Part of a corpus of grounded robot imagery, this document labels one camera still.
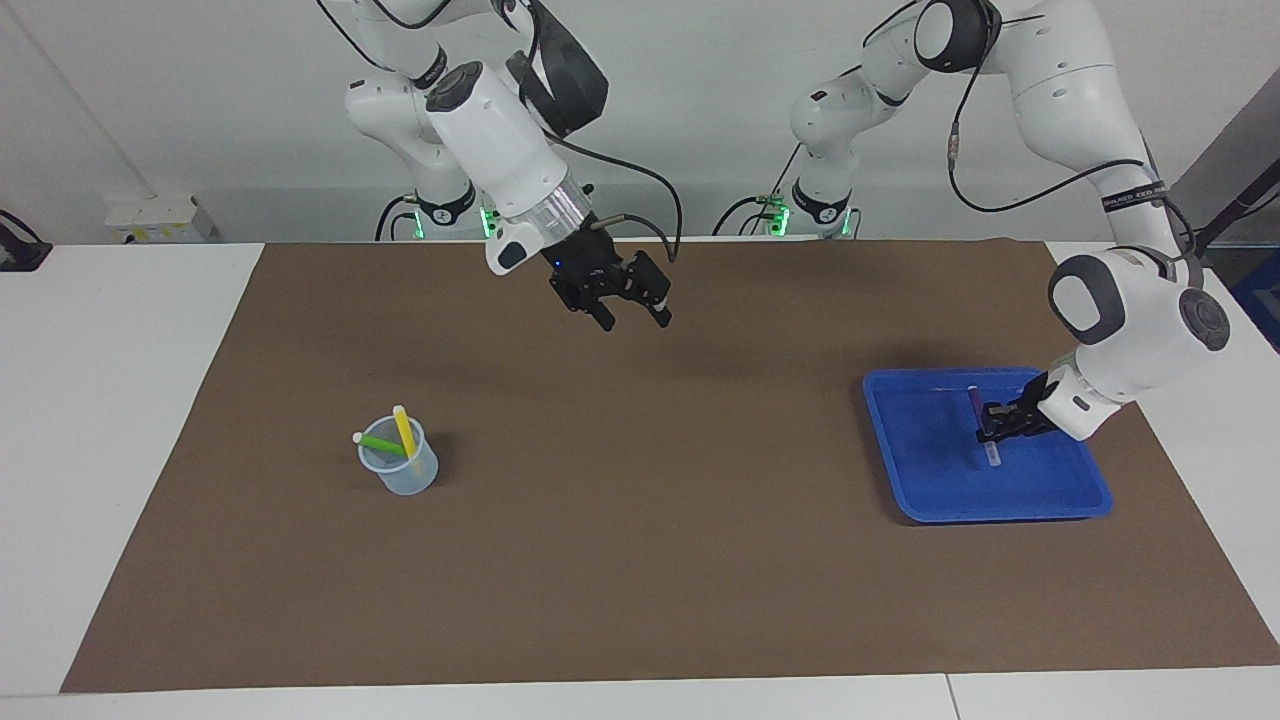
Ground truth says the purple pen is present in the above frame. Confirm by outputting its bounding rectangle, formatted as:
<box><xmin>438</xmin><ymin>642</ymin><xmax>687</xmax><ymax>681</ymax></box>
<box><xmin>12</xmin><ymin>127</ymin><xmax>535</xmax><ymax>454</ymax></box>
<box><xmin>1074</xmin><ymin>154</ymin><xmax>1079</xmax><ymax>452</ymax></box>
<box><xmin>966</xmin><ymin>387</ymin><xmax>1003</xmax><ymax>469</ymax></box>

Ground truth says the blue plastic tray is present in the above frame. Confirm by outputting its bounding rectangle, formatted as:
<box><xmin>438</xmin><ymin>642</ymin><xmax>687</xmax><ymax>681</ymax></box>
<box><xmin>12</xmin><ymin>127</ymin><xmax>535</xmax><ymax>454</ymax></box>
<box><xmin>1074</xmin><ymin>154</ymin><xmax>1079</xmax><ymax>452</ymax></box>
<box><xmin>862</xmin><ymin>367</ymin><xmax>1114</xmax><ymax>525</ymax></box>

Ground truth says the translucent plastic cup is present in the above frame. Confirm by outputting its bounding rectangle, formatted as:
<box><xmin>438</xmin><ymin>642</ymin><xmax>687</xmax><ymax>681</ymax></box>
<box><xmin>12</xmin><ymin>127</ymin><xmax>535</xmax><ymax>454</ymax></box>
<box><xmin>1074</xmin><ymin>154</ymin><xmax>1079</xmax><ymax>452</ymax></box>
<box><xmin>358</xmin><ymin>414</ymin><xmax>439</xmax><ymax>497</ymax></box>

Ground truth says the blue crate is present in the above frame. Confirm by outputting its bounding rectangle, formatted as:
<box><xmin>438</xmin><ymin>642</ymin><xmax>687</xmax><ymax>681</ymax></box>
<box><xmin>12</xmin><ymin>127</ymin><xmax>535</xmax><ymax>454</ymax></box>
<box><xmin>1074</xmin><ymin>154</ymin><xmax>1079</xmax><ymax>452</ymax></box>
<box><xmin>1228</xmin><ymin>248</ymin><xmax>1280</xmax><ymax>353</ymax></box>

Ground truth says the brown table mat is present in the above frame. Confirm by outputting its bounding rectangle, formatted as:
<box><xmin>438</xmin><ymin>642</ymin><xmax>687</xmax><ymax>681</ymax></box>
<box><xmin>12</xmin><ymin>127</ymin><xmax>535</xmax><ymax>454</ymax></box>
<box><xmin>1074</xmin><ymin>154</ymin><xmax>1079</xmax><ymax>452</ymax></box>
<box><xmin>60</xmin><ymin>240</ymin><xmax>1280</xmax><ymax>694</ymax></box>

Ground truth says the black stand pole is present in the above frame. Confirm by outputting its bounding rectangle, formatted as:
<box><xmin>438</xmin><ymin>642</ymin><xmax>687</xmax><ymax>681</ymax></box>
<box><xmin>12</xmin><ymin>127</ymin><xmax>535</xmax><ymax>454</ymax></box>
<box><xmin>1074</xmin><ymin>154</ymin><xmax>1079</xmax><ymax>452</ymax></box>
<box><xmin>1163</xmin><ymin>155</ymin><xmax>1280</xmax><ymax>267</ymax></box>

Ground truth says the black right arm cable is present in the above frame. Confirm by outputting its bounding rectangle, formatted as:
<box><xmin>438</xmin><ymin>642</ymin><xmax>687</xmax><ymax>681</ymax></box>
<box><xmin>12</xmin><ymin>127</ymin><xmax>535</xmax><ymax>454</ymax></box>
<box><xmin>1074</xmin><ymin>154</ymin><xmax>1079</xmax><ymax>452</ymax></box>
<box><xmin>315</xmin><ymin>0</ymin><xmax>684</xmax><ymax>263</ymax></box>

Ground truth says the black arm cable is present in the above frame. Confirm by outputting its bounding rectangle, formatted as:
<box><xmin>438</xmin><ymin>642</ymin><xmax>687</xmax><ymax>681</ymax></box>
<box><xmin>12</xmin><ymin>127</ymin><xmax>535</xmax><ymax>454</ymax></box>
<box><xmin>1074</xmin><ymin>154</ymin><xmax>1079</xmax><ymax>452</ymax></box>
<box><xmin>315</xmin><ymin>0</ymin><xmax>684</xmax><ymax>263</ymax></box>
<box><xmin>860</xmin><ymin>0</ymin><xmax>1201</xmax><ymax>261</ymax></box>

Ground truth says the black base cable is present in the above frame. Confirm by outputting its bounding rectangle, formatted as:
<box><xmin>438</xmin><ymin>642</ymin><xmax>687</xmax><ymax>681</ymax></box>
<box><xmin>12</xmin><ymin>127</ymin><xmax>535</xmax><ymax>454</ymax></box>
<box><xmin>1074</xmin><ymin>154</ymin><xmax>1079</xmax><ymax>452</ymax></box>
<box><xmin>375</xmin><ymin>195</ymin><xmax>421</xmax><ymax>242</ymax></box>
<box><xmin>712</xmin><ymin>143</ymin><xmax>807</xmax><ymax>238</ymax></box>

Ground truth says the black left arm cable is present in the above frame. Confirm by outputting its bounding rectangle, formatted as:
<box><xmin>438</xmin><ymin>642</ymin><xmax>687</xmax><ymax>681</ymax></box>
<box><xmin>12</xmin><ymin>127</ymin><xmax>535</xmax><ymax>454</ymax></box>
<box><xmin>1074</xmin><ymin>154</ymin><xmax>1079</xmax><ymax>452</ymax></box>
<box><xmin>860</xmin><ymin>0</ymin><xmax>1201</xmax><ymax>261</ymax></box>

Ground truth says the white wall socket box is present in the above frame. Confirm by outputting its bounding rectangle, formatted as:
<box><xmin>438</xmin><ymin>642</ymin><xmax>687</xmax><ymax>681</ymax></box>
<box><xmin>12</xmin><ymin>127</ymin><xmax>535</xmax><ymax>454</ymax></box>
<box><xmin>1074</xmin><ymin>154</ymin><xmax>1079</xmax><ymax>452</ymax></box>
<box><xmin>105</xmin><ymin>193</ymin><xmax>216</xmax><ymax>245</ymax></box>

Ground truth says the black clamp mount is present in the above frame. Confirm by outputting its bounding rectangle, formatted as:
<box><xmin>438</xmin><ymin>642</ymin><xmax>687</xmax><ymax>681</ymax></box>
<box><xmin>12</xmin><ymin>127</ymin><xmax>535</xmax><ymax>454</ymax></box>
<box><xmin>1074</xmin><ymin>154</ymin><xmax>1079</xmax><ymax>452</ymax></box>
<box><xmin>0</xmin><ymin>210</ymin><xmax>53</xmax><ymax>273</ymax></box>

